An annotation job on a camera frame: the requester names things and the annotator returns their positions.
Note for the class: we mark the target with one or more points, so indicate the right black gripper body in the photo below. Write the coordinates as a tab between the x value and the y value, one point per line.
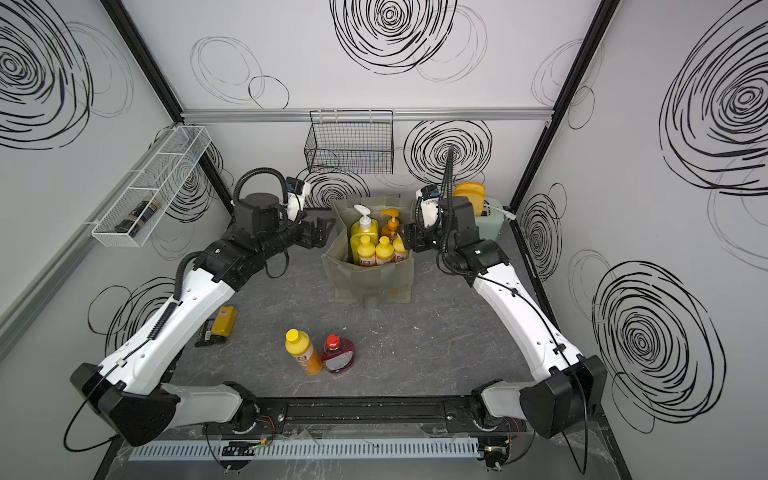
429	239

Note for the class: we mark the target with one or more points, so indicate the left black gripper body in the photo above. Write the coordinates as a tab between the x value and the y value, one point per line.
289	235

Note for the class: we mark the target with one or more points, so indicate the yellow pump soap bottle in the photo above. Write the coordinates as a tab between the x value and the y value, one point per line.
365	226

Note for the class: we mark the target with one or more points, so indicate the yellow cap bottle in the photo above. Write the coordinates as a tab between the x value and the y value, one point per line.
300	347
366	251
400	252
384	252

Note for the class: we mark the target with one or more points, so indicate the orange pump soap bottle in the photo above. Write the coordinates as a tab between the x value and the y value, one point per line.
391	224

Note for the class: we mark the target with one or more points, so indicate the green fabric shopping bag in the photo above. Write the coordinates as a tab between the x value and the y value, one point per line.
371	286

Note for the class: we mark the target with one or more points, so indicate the red soap bottle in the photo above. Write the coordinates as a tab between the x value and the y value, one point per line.
338	354

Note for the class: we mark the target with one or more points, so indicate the yellow object behind left arm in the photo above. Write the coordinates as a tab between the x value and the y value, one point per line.
217	330

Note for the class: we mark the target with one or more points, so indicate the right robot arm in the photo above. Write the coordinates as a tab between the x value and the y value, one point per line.
566	386

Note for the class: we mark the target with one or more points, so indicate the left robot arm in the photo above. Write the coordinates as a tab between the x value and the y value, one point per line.
127	390

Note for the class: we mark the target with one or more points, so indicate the mint green toaster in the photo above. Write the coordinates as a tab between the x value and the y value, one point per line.
491	220

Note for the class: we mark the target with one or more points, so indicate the toast slice front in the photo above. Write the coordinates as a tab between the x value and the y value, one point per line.
476	200

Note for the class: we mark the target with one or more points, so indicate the toast slice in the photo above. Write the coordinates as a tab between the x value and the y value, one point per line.
476	200
479	188

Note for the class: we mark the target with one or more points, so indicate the toast slice back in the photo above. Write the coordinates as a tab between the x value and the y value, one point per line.
479	188

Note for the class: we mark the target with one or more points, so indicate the dark item in shelf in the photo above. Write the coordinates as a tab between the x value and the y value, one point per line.
137	217

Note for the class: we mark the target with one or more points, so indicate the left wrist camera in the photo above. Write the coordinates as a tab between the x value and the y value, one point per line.
297	191

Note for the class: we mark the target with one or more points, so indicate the black wire basket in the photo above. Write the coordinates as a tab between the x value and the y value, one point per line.
351	140

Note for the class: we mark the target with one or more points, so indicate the white wire shelf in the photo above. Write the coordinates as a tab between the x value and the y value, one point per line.
160	175

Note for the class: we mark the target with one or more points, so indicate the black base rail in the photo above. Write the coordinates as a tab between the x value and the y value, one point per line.
372	411

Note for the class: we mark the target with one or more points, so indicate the white slotted cable duct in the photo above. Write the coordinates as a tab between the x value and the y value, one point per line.
308	449

